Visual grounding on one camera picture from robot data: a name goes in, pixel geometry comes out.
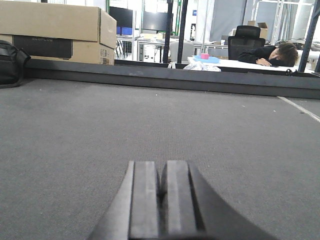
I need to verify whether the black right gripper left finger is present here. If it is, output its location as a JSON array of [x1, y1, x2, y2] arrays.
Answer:
[[88, 161, 160, 240]]

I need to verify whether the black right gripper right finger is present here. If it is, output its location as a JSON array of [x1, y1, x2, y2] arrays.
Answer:
[[160, 160, 275, 240]]

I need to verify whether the pink block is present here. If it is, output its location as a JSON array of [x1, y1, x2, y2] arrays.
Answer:
[[200, 53, 210, 60]]

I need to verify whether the crumpled plastic bag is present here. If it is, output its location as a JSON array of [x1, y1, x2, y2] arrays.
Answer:
[[183, 61, 222, 72]]

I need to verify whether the white table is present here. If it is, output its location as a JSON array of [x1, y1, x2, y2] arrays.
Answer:
[[203, 59, 299, 72]]

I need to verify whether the light blue tray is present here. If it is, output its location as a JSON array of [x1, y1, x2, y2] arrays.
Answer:
[[193, 55, 221, 64]]

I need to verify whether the black office chair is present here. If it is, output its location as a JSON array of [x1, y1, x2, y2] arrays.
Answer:
[[227, 25, 266, 60]]

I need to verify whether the sleeping person in black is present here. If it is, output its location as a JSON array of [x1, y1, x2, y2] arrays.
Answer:
[[237, 42, 298, 67]]

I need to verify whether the large cardboard box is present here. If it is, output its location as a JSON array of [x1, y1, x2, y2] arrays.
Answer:
[[0, 0, 117, 65]]

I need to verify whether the black monitor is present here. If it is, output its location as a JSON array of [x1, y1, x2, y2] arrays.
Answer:
[[142, 11, 168, 32]]

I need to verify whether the black bag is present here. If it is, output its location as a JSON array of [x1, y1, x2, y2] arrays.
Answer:
[[0, 40, 31, 89]]

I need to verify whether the black conveyor side rail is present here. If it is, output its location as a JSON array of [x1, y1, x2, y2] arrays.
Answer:
[[24, 59, 320, 100]]

